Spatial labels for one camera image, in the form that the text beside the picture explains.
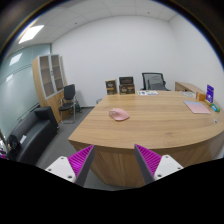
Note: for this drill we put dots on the dark brown box right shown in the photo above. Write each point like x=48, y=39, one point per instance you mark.
x=126, y=85

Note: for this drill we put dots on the black visitor chair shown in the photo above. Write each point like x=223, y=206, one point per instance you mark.
x=67, y=101

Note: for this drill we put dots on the black leather sofa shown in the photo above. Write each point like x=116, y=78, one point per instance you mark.
x=32, y=135

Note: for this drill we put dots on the teal small object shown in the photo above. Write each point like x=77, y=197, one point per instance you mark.
x=215, y=108

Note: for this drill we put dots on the large wooden desk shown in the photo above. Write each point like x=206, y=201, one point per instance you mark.
x=161, y=123

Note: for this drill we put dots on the white papers on desk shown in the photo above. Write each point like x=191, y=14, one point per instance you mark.
x=147, y=92

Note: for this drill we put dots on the black mesh office chair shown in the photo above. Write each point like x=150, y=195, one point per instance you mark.
x=154, y=81

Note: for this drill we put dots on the ceiling light panel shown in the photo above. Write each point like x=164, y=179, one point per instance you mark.
x=30, y=33

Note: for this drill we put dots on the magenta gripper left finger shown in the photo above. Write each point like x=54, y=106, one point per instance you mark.
x=74, y=168

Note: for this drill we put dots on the wooden side credenza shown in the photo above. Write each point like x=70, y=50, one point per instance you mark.
x=183, y=86

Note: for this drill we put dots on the wooden glass-door cabinet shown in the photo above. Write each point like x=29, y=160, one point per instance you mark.
x=49, y=82

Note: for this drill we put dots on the small brown box left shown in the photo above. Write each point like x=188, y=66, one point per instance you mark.
x=111, y=87

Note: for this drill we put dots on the pink notebook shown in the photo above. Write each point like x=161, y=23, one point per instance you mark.
x=197, y=107

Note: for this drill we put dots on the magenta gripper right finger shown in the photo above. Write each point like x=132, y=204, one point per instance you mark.
x=154, y=166

